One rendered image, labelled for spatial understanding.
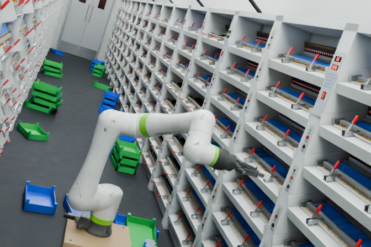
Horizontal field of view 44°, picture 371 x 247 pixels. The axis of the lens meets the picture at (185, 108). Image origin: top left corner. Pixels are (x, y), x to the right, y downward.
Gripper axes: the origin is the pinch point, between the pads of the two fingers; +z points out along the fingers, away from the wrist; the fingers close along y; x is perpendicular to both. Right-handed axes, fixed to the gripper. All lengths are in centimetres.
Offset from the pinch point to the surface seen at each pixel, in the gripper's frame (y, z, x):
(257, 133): -37.2, 9.4, 10.5
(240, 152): -55, 16, -6
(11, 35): -60, -120, 6
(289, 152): -3.9, 9.4, 13.2
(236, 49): -111, 9, 45
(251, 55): -83, 8, 46
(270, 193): -3.3, 10.5, -8.2
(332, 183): 32.1, 8.4, 14.7
